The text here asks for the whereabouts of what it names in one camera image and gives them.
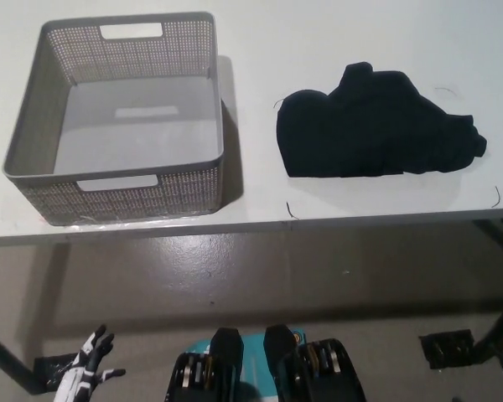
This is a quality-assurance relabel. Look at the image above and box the black robot body block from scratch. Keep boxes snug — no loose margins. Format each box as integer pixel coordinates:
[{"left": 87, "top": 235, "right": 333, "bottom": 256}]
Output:
[
  {"left": 163, "top": 327, "right": 246, "bottom": 402},
  {"left": 262, "top": 324, "right": 368, "bottom": 402}
]

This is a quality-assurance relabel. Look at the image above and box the clear tape strip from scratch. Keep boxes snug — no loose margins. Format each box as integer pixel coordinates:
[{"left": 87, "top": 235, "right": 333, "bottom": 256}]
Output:
[{"left": 65, "top": 212, "right": 206, "bottom": 230}]

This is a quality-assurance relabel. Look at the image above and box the black right robot body block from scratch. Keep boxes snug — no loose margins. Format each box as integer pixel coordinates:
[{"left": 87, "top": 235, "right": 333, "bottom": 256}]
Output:
[{"left": 262, "top": 324, "right": 368, "bottom": 402}]

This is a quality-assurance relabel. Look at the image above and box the grey perforated plastic basket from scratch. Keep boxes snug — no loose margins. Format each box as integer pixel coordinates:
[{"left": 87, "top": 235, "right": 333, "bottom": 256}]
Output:
[{"left": 0, "top": 11, "right": 226, "bottom": 227}]

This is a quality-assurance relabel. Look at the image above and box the black t-shirt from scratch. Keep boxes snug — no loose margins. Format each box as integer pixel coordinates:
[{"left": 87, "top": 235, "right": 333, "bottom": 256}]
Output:
[{"left": 275, "top": 61, "right": 489, "bottom": 179}]

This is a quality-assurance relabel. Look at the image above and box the white and black left hand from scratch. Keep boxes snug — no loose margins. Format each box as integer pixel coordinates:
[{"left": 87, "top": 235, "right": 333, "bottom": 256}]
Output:
[{"left": 52, "top": 323, "right": 127, "bottom": 402}]

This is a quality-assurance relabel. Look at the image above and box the black left robot body block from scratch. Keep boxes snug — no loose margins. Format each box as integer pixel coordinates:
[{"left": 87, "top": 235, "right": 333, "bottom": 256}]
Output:
[{"left": 163, "top": 327, "right": 246, "bottom": 402}]

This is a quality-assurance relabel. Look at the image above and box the black floor tape patch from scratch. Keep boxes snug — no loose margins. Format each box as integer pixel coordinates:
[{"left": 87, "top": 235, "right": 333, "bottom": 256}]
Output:
[
  {"left": 417, "top": 329, "right": 475, "bottom": 370},
  {"left": 32, "top": 353, "right": 83, "bottom": 397}
]

